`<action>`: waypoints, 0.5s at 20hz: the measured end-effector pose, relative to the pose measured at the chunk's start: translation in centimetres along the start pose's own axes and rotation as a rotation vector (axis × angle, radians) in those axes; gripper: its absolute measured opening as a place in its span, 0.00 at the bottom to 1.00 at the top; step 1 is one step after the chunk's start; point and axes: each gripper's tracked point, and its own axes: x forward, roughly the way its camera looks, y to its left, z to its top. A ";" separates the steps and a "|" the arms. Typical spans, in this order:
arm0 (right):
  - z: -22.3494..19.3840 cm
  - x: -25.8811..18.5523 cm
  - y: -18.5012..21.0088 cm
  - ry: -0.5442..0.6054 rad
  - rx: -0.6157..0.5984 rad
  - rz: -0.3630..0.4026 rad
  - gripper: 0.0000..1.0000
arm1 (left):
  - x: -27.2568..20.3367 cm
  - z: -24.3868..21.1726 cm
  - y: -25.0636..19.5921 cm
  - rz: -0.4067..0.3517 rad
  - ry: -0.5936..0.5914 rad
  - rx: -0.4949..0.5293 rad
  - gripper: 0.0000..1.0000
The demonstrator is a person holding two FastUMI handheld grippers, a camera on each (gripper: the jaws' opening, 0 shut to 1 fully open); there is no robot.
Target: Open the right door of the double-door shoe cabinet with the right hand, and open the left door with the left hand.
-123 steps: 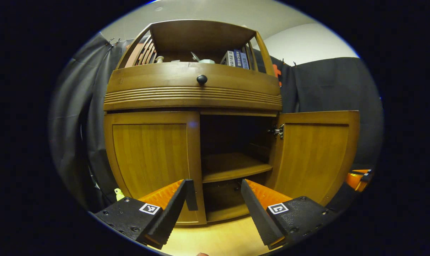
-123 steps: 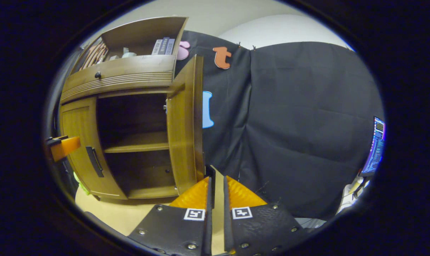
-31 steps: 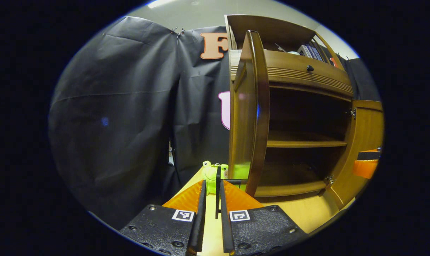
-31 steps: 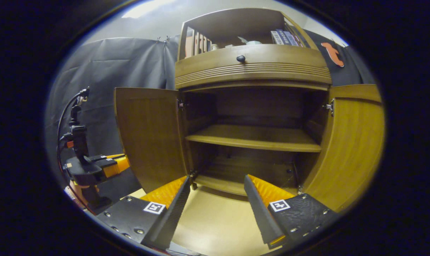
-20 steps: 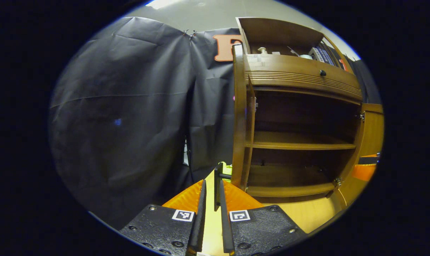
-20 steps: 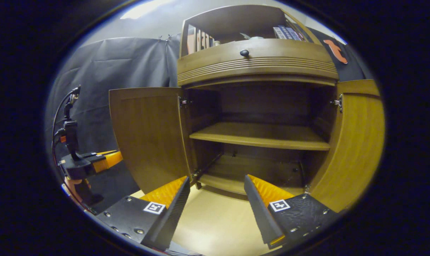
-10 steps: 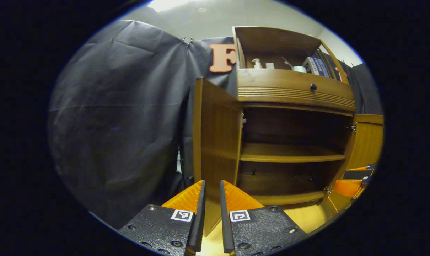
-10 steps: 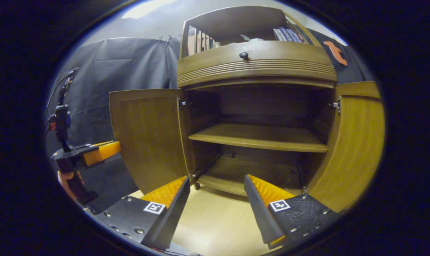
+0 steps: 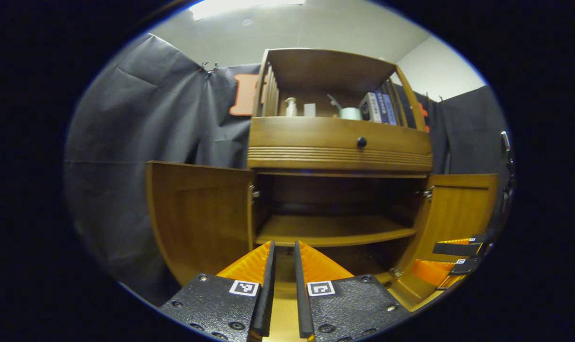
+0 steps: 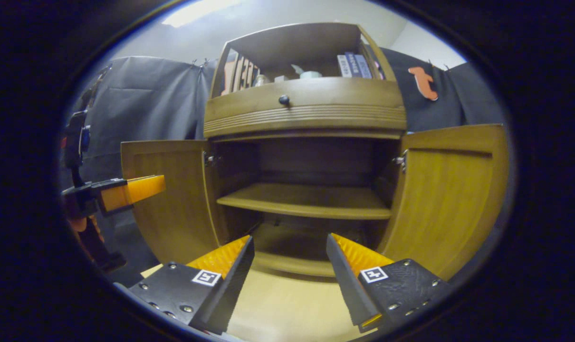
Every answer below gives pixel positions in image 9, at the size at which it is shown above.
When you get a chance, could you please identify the white book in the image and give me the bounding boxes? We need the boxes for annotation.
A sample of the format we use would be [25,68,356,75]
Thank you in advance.
[359,92,382,123]

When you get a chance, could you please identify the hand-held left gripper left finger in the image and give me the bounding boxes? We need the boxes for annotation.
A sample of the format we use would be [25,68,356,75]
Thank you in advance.
[158,240,276,342]

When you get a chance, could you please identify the metal stand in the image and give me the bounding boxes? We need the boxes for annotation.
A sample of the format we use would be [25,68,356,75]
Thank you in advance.
[499,131,516,228]

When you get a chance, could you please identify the wooden double-door shoe cabinet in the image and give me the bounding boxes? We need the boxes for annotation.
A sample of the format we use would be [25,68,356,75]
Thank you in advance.
[146,47,499,312]

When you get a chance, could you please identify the dark blue book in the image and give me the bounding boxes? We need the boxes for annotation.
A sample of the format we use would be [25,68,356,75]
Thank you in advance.
[375,90,390,125]

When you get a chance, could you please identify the wooden ribbed drawer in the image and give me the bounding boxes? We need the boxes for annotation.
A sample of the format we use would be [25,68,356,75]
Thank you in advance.
[247,116,433,172]

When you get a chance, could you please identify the wooden cabinet door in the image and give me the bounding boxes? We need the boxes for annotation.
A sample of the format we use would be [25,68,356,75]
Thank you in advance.
[390,173,499,312]
[146,161,256,288]

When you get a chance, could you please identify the wooden inner shelf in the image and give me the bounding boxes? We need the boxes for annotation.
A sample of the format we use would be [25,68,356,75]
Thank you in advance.
[255,214,417,247]

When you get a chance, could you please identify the ceiling light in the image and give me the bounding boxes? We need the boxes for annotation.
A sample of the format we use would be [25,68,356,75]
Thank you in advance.
[190,0,307,20]

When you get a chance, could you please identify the light blue book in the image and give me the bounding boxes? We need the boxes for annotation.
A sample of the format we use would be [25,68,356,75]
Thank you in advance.
[383,93,398,126]

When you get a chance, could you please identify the black backdrop cloth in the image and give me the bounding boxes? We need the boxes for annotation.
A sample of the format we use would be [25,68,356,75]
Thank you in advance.
[64,32,511,304]

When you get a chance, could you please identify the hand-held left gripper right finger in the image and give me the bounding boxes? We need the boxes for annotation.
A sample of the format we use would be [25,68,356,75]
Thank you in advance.
[294,240,412,342]

